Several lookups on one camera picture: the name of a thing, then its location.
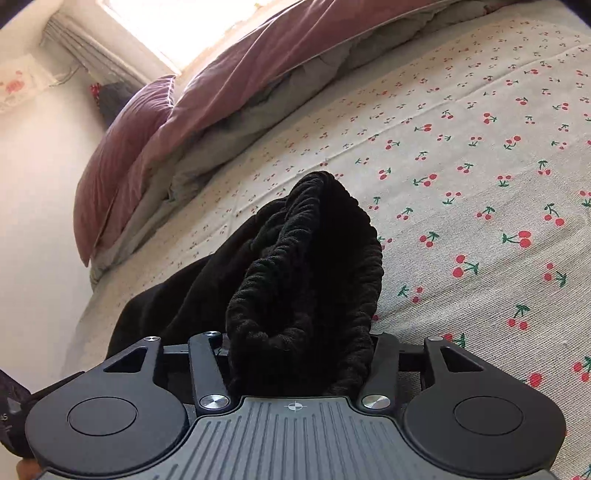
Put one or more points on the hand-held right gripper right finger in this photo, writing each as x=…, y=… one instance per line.
x=384, y=357

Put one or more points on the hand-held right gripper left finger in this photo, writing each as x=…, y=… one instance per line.
x=208, y=355

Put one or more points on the black pants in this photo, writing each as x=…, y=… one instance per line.
x=300, y=258

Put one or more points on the cherry print sheet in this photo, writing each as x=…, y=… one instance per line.
x=461, y=184

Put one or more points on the pink pillow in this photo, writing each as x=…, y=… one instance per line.
x=120, y=170

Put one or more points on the pink and grey duvet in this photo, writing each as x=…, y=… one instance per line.
x=221, y=106

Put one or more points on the hanging grey garment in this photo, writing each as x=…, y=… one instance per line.
x=115, y=104

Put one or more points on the grey patterned curtain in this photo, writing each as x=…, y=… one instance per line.
x=97, y=50

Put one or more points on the red wall ornament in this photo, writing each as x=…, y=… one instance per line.
x=95, y=92

